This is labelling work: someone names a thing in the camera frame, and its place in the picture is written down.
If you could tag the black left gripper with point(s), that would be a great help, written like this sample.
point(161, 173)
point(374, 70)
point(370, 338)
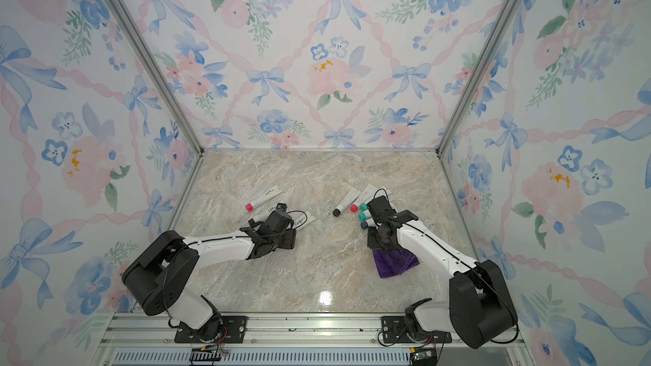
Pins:
point(291, 240)

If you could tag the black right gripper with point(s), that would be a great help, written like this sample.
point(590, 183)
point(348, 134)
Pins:
point(370, 241)

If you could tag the purple cloth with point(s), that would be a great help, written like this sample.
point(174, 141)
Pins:
point(394, 263)

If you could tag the white tube pink cap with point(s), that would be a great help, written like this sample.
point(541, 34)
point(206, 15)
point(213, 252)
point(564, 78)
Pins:
point(263, 198)
point(363, 198)

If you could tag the white tube black cap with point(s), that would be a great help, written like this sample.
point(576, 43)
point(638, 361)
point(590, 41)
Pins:
point(346, 202)

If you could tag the white toothpaste tube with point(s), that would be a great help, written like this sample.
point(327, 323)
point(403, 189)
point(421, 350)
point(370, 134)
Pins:
point(381, 193)

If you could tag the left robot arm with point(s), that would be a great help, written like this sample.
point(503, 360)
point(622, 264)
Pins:
point(157, 279)

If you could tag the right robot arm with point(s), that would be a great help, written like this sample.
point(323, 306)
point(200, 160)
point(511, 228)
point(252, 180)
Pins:
point(479, 307)

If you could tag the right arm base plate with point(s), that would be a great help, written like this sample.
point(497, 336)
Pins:
point(403, 329)

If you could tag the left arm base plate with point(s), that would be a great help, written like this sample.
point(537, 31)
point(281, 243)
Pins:
point(219, 329)

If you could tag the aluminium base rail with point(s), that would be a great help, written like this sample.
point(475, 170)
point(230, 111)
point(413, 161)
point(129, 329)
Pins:
point(291, 339)

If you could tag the aluminium corner post right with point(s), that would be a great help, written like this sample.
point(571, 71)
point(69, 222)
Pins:
point(489, 50)

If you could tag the aluminium corner post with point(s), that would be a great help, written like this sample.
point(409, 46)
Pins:
point(489, 50)
point(147, 59)

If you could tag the aluminium corner post left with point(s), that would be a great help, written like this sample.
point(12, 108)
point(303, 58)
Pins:
point(147, 59)

